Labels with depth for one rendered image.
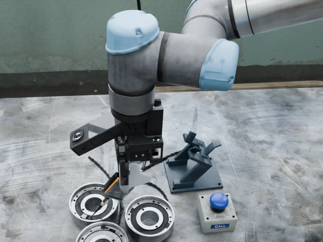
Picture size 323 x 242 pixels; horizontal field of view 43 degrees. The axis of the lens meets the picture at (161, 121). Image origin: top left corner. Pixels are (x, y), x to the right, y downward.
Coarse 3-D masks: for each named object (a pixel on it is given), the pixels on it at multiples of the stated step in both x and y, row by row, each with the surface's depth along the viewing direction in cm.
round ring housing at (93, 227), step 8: (96, 224) 84; (104, 224) 85; (112, 224) 84; (80, 232) 82; (88, 232) 84; (120, 232) 84; (80, 240) 82; (96, 240) 83; (104, 240) 83; (112, 240) 83
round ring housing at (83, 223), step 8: (88, 184) 92; (96, 184) 92; (80, 192) 91; (72, 200) 90; (88, 200) 91; (96, 200) 91; (112, 200) 90; (72, 208) 88; (104, 208) 88; (72, 216) 87; (112, 216) 87; (80, 224) 86; (88, 224) 85
